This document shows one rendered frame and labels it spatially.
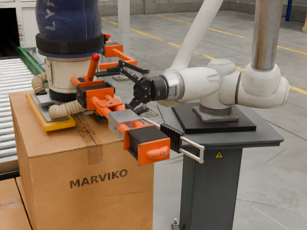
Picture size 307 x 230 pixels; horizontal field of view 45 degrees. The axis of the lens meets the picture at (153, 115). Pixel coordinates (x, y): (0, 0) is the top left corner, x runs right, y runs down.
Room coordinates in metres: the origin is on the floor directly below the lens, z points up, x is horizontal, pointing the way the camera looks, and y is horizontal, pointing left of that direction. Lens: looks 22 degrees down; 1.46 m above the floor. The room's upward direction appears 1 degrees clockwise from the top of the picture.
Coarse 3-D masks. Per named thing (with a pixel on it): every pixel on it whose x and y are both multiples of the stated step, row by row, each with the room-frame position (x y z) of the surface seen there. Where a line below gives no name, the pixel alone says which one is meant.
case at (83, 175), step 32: (32, 128) 1.11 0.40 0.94; (64, 128) 1.12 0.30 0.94; (96, 128) 1.12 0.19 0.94; (32, 160) 0.92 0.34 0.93; (64, 160) 0.96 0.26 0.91; (96, 160) 1.00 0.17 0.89; (128, 160) 1.05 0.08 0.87; (32, 192) 0.92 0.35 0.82; (64, 192) 0.96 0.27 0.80; (96, 192) 1.00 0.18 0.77; (128, 192) 1.05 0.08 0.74; (32, 224) 1.08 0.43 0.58; (64, 224) 0.95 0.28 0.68; (96, 224) 1.00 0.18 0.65; (128, 224) 1.05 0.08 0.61
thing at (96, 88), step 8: (104, 80) 1.08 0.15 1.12; (80, 88) 1.01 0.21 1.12; (88, 88) 1.04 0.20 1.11; (96, 88) 1.04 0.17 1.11; (104, 88) 1.01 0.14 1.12; (112, 88) 1.01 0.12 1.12; (80, 96) 1.03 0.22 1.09; (88, 96) 0.98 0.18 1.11; (96, 96) 0.99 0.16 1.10; (104, 96) 1.00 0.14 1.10; (112, 96) 1.01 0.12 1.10; (80, 104) 1.01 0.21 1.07; (88, 104) 0.98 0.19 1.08
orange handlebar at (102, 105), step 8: (120, 56) 1.51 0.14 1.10; (128, 56) 1.47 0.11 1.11; (104, 64) 1.34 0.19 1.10; (112, 64) 1.36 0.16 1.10; (136, 64) 1.42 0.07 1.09; (72, 80) 1.15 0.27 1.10; (96, 104) 0.94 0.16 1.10; (104, 104) 0.92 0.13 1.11; (112, 104) 0.92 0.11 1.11; (120, 104) 0.92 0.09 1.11; (104, 112) 0.88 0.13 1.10; (120, 128) 0.79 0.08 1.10; (128, 128) 0.78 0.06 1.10; (152, 152) 0.67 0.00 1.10; (160, 152) 0.67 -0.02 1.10; (168, 152) 0.69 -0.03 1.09
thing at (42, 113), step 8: (32, 96) 1.29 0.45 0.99; (32, 104) 1.22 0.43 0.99; (48, 104) 1.15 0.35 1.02; (40, 112) 1.15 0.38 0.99; (48, 112) 1.14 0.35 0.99; (40, 120) 1.09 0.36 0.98; (48, 120) 1.07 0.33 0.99; (56, 120) 1.08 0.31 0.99; (64, 120) 1.09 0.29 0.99; (72, 120) 1.09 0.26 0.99; (48, 128) 1.04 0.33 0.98; (56, 128) 1.05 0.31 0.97
